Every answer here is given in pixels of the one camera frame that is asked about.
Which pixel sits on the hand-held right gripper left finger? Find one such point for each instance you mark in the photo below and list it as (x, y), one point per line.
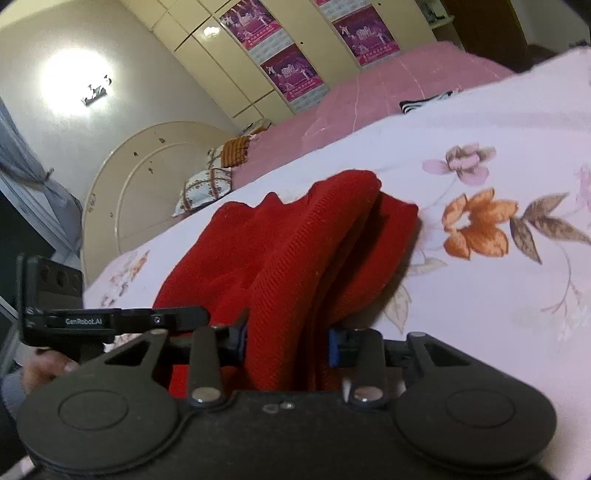
(239, 341)

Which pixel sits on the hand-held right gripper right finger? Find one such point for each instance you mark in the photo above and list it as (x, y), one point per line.
(334, 348)

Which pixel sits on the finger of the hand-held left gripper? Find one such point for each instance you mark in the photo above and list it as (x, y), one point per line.
(161, 318)

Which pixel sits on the red knit garment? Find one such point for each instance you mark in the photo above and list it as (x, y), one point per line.
(295, 258)

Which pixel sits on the person's left hand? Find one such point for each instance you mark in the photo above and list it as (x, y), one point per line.
(44, 371)

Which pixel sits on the cream rounded headboard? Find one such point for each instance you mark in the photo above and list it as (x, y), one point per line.
(138, 184)

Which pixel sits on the white floral pillow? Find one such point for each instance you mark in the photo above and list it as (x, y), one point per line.
(205, 189)

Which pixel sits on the grey curtain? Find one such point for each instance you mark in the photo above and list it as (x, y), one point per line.
(32, 161)

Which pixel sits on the orange patterned pillow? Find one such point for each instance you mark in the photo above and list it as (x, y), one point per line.
(233, 151)

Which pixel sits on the white floral bed sheet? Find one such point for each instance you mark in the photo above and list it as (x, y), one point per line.
(485, 240)

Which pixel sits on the pink bedspread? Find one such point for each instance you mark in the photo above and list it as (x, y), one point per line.
(369, 92)

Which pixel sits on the black white striped cloth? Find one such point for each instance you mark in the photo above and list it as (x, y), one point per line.
(425, 104)

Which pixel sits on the cream wardrobe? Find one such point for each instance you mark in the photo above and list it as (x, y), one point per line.
(231, 60)

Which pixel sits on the dark brown door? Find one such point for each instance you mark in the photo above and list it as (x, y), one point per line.
(485, 27)

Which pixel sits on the wall lamp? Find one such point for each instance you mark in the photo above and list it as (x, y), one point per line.
(96, 90)

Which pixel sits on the purple wall poster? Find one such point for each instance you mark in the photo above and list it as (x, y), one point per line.
(292, 74)
(249, 21)
(364, 33)
(323, 2)

